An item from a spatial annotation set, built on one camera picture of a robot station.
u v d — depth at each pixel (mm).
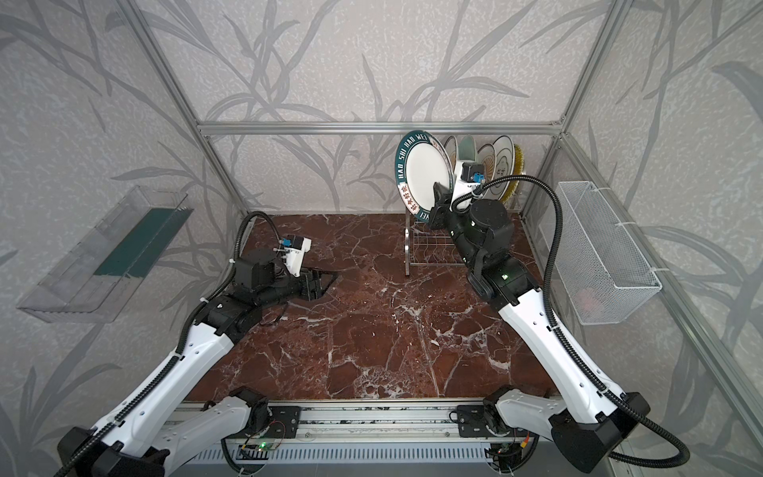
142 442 395
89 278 635
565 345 399
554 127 937
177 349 455
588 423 373
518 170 744
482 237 439
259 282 559
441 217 553
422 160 597
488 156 825
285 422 728
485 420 727
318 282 651
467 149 806
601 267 611
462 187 516
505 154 817
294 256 654
